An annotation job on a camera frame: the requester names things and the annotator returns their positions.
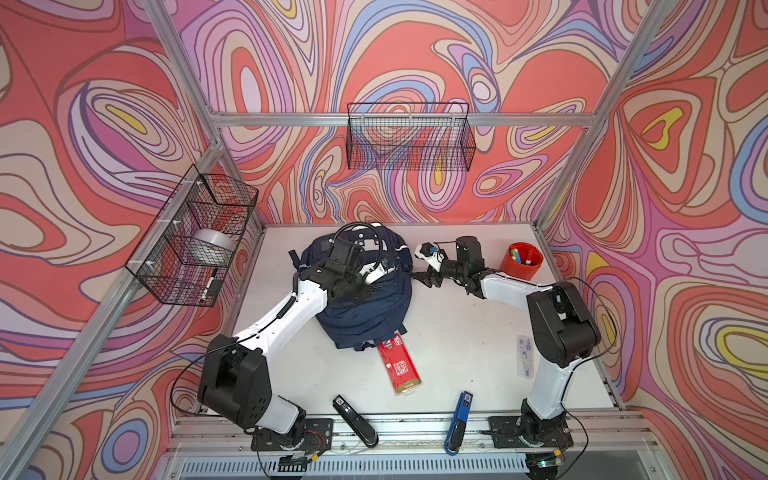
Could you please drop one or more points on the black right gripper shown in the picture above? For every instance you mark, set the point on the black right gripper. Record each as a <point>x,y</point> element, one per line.
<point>426,278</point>

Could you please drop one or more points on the blue stapler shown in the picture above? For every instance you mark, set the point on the blue stapler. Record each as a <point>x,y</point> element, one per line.
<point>457,428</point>

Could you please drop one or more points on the navy blue student backpack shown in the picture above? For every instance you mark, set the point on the navy blue student backpack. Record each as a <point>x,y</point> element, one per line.
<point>359,324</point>

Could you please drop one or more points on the clear plastic ruler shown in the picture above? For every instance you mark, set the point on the clear plastic ruler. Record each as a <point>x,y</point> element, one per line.
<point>525,357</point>

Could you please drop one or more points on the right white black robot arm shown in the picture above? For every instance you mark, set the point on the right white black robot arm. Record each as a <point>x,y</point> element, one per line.
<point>564,331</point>

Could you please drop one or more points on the black wire basket wall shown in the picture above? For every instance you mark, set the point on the black wire basket wall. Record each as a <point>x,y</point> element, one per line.
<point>161,263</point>
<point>409,136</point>

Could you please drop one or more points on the black stapler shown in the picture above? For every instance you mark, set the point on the black stapler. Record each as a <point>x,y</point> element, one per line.
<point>360,426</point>

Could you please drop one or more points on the black wire basket left wall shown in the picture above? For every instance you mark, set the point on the black wire basket left wall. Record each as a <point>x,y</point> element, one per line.
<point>161,263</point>

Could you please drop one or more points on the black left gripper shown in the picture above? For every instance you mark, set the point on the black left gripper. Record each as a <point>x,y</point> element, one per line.
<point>354,296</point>

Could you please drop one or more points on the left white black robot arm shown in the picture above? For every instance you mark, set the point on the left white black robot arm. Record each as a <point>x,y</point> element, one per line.
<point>236,379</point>

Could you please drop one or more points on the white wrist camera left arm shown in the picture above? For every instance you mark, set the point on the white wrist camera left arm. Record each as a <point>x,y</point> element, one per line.
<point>372,273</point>

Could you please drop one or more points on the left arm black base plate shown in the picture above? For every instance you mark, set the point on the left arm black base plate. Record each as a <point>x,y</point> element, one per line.
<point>313,435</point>

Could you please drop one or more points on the white tape roll in basket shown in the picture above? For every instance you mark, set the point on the white tape roll in basket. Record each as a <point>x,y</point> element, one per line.
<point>212,248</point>

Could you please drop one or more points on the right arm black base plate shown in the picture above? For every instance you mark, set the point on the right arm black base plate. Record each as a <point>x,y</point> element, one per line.
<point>515,432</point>

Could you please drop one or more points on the red snack packet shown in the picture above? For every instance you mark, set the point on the red snack packet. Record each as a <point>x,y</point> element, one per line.
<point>398,364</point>

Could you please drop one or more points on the black wire basket back wall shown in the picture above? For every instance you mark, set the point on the black wire basket back wall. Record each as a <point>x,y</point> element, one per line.
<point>409,136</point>

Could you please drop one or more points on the red ribbed metal pen cup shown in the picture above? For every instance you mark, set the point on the red ribbed metal pen cup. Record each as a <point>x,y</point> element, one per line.
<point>522,261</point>

